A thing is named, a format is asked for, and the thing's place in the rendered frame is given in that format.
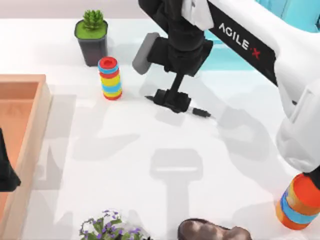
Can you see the shallow salmon-coloured box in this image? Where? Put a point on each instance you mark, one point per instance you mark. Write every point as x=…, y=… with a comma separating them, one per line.
x=17, y=105

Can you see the purple flowering plant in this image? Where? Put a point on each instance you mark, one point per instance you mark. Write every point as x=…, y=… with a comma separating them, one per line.
x=107, y=226

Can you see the grey pot with green succulent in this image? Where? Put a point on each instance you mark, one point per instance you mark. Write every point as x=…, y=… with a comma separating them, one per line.
x=92, y=42

